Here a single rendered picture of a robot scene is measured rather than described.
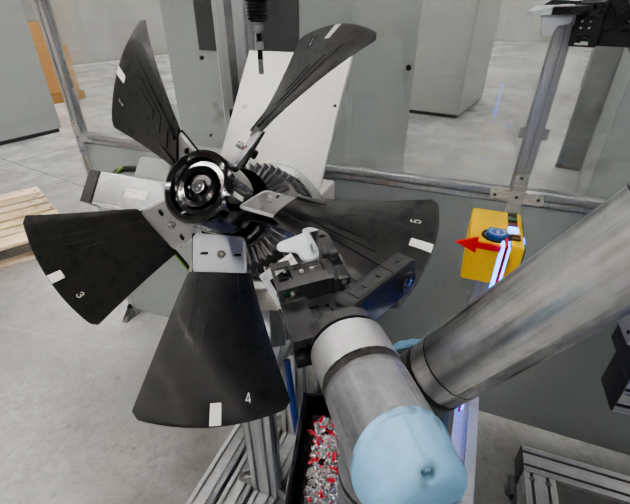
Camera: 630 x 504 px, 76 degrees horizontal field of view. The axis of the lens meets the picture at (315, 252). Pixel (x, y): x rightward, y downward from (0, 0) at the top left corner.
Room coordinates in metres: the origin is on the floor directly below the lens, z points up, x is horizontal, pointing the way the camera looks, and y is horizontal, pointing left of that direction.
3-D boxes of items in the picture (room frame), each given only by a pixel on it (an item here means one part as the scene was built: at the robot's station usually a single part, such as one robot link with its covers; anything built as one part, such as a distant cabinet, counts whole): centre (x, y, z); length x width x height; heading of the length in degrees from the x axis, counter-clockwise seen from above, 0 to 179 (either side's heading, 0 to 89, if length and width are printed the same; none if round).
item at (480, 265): (0.72, -0.37, 1.02); 0.16 x 0.10 x 0.11; 159
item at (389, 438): (0.19, -0.06, 1.17); 0.11 x 0.08 x 0.09; 16
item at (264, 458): (0.73, 0.16, 0.46); 0.09 x 0.05 x 0.91; 69
